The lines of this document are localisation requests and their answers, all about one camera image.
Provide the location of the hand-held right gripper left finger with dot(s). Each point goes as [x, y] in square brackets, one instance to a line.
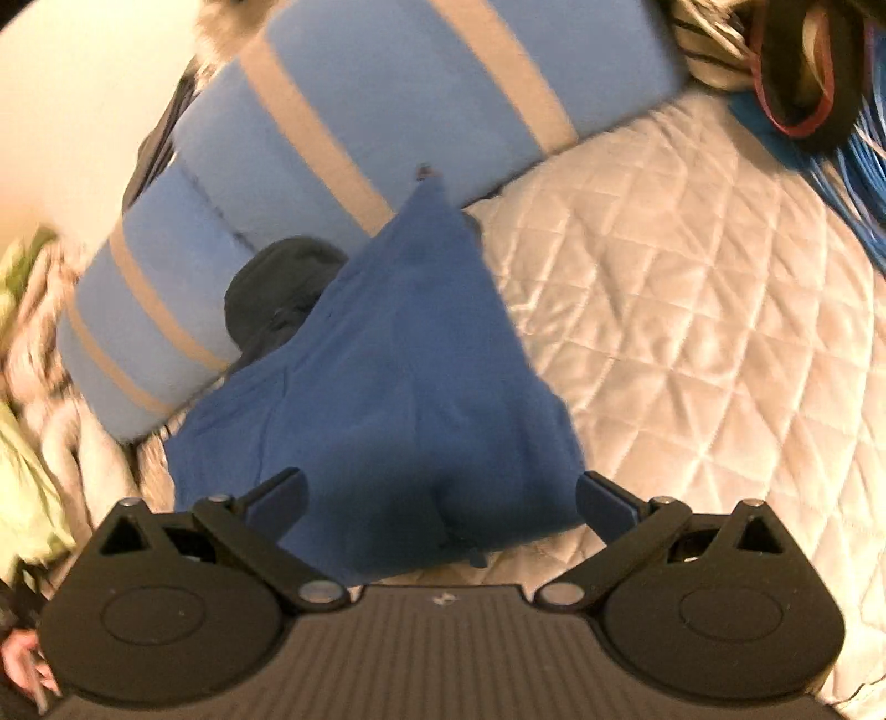
[280, 498]

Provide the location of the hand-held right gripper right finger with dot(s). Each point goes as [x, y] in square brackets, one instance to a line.
[602, 502]

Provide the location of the blue and black fleece jacket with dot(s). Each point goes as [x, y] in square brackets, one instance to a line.
[415, 374]

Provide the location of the person's left hand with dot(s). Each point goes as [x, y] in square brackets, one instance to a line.
[24, 664]

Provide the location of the white quilted bedspread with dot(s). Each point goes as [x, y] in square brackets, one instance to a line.
[692, 291]

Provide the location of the blue striped pillow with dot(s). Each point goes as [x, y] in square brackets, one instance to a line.
[401, 97]
[145, 304]

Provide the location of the white and green quilted comforter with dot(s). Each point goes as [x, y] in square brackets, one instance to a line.
[34, 484]

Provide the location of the dark cloth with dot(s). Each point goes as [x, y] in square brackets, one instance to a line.
[163, 131]

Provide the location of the blue striped cloth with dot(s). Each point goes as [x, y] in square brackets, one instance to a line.
[851, 180]

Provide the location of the white striped cloth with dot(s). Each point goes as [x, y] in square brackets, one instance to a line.
[713, 48]

